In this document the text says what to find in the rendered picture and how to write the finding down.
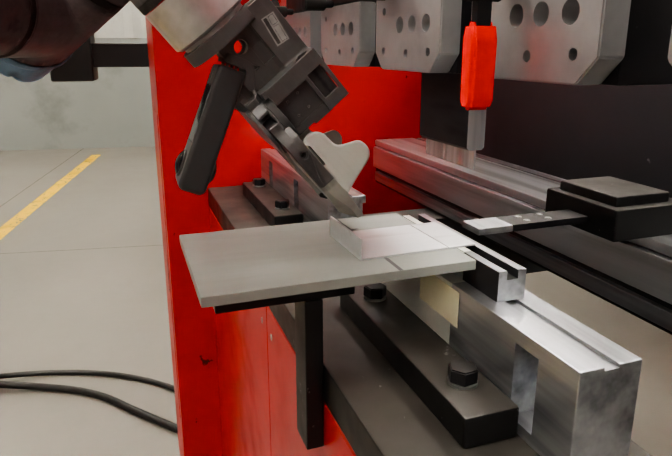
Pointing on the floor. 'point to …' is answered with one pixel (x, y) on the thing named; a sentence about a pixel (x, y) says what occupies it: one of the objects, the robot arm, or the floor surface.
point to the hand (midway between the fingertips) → (336, 204)
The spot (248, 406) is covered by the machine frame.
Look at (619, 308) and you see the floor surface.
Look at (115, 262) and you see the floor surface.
